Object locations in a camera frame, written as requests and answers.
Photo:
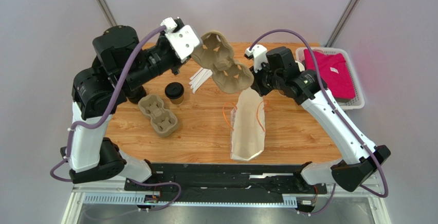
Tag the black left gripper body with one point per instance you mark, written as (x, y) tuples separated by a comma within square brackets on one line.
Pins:
[(159, 62)]

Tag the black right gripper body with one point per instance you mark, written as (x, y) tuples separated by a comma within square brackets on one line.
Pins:
[(259, 82)]

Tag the black plastic cup lid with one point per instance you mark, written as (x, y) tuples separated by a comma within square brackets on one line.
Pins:
[(174, 90)]

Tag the cardboard cup carrier single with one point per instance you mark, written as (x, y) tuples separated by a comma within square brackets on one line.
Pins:
[(217, 54)]

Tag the white paper takeout bag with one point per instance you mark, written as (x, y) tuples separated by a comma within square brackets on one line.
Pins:
[(246, 121)]

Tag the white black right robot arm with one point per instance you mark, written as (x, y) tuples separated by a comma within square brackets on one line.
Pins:
[(277, 69)]

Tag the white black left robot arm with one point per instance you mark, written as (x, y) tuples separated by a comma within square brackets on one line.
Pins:
[(117, 75)]

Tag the white wrapped straws bundle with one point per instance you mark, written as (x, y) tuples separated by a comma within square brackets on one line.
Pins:
[(199, 78)]

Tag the cardboard cup carrier tray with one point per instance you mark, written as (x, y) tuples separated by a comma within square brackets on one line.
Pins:
[(163, 121)]

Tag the pink folded t-shirt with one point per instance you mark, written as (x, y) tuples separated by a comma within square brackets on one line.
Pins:
[(335, 74)]

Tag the white plastic laundry basket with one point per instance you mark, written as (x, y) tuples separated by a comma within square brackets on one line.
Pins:
[(358, 101)]

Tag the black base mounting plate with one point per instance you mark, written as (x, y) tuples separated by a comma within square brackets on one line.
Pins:
[(227, 183)]

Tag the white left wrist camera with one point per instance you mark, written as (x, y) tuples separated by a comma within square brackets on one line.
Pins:
[(182, 38)]

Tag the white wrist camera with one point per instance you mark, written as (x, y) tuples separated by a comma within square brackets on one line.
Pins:
[(258, 55), (182, 38)]

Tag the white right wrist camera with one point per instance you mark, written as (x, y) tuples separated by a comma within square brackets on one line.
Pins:
[(258, 55)]

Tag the aluminium frame rail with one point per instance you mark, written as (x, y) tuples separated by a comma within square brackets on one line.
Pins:
[(111, 191)]

